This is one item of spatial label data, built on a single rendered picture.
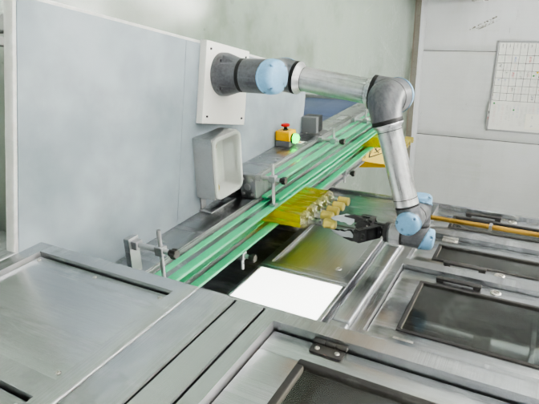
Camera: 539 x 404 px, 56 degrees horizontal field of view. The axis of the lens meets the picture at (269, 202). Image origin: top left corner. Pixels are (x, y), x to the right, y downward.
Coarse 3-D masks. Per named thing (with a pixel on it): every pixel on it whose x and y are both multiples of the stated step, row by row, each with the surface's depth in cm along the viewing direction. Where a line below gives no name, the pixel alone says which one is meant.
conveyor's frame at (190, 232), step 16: (352, 112) 291; (336, 128) 258; (256, 160) 208; (272, 160) 208; (240, 192) 206; (224, 208) 186; (240, 208) 185; (192, 224) 173; (208, 224) 173; (176, 240) 162; (192, 240) 162; (144, 256) 152
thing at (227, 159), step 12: (228, 144) 187; (240, 144) 185; (216, 156) 172; (228, 156) 188; (240, 156) 186; (216, 168) 174; (228, 168) 190; (240, 168) 188; (216, 180) 175; (228, 180) 192; (240, 180) 190; (216, 192) 177; (228, 192) 183
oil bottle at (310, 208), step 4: (288, 200) 199; (292, 200) 199; (284, 204) 196; (288, 204) 195; (292, 204) 195; (296, 204) 195; (300, 204) 195; (304, 204) 195; (308, 204) 194; (312, 204) 195; (300, 208) 193; (304, 208) 192; (308, 208) 192; (312, 208) 192; (316, 208) 194; (312, 212) 192
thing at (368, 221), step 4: (364, 216) 184; (368, 216) 183; (372, 216) 183; (376, 216) 184; (360, 220) 179; (364, 220) 179; (368, 220) 179; (372, 220) 180; (376, 220) 184; (356, 224) 180; (360, 224) 179; (364, 224) 178; (368, 224) 178; (372, 224) 181; (380, 224) 181; (384, 224) 180; (388, 224) 176; (356, 228) 180; (384, 228) 175; (384, 232) 175; (384, 236) 175; (384, 240) 177
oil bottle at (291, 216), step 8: (280, 208) 193; (288, 208) 193; (296, 208) 192; (272, 216) 193; (280, 216) 192; (288, 216) 190; (296, 216) 188; (304, 216) 187; (288, 224) 191; (296, 224) 189; (304, 224) 188
